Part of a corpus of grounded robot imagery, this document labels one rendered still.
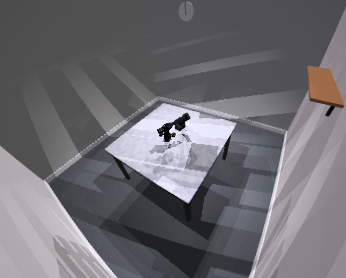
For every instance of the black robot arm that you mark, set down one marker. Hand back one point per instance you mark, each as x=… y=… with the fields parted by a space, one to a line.
x=167 y=126

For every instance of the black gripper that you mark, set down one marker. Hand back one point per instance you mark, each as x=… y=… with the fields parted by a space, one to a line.
x=173 y=134

